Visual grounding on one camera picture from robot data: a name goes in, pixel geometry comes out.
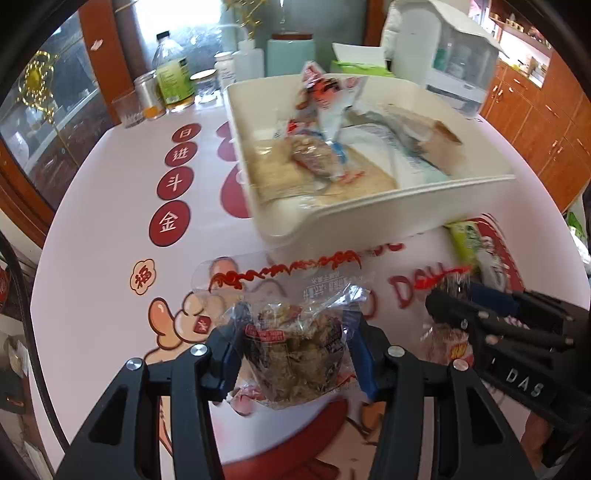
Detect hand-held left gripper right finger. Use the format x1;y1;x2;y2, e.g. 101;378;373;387
344;314;522;480

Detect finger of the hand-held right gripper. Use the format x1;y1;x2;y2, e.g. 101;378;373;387
467;281;591;343
425;288;574;355

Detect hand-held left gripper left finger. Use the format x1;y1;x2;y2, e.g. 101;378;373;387
55;318;247;480

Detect clear orange label snack packet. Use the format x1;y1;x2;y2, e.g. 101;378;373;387
419;270;478;367

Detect clear red label snack packet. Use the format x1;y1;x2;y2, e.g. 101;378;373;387
191;251;377;409

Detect white plastic storage bin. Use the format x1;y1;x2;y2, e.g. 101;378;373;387
223;74;517;250

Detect large clear rice cake packet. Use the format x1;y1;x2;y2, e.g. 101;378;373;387
247;136;324;204

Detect white orange red snack packet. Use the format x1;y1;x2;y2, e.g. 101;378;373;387
294;61;368;144

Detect white grey snack packet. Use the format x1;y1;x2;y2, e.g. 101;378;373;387
475;235;513;296

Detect green snack packet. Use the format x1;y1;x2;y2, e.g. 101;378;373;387
444;220;483;275

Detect wooden cabinet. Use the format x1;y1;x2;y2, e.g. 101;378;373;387
479;28;591;214

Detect white water dispenser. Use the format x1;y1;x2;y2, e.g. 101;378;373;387
427;0;503;116

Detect clear glass cup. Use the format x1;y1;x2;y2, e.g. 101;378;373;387
112;89;145;128

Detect green tissue box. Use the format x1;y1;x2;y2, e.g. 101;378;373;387
331;42;394;78

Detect small glass jar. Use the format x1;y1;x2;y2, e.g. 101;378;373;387
191;69;219;103

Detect metal lid jar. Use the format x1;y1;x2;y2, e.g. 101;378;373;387
134;71;165;119

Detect small white pill bottle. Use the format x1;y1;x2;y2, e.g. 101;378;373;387
215;52;237;87

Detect yellow oil bottle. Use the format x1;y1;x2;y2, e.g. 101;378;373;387
156;31;195;112

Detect white plastic squeeze bottle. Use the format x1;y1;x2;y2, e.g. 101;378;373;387
232;39;265;83

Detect glass display cabinet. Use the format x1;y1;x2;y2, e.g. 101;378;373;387
0;0;141;232

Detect teal canister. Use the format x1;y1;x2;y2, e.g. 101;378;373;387
266;33;316;78

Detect black cable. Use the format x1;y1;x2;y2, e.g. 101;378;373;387
0;231;70;448

